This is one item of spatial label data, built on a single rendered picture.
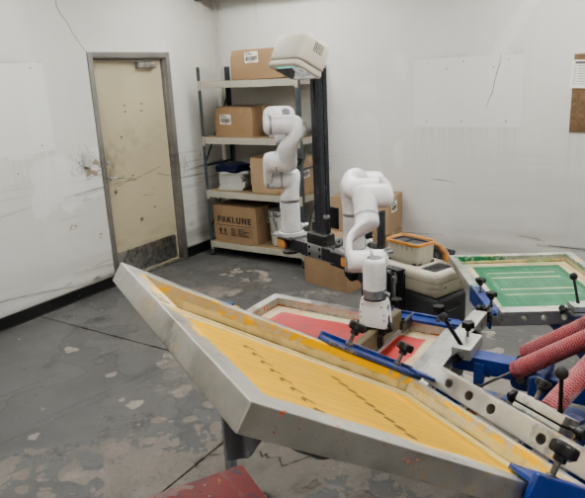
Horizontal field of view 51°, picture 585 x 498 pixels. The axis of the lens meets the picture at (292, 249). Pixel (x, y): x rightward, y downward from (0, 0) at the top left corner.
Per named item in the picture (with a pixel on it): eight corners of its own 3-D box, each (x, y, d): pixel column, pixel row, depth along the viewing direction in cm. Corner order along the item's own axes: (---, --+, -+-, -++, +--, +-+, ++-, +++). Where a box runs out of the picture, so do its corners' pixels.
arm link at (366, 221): (377, 222, 216) (383, 276, 205) (341, 224, 216) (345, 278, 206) (379, 209, 208) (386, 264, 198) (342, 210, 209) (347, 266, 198)
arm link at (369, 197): (347, 187, 233) (386, 185, 233) (352, 234, 223) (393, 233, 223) (350, 160, 219) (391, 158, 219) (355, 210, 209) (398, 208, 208)
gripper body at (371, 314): (393, 292, 199) (393, 324, 202) (365, 288, 204) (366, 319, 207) (384, 299, 193) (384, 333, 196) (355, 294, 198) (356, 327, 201)
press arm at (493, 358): (453, 368, 187) (454, 353, 186) (459, 360, 192) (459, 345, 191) (512, 380, 178) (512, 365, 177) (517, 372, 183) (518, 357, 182)
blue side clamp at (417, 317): (376, 327, 232) (376, 310, 230) (381, 323, 236) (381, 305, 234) (455, 343, 216) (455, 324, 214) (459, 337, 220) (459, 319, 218)
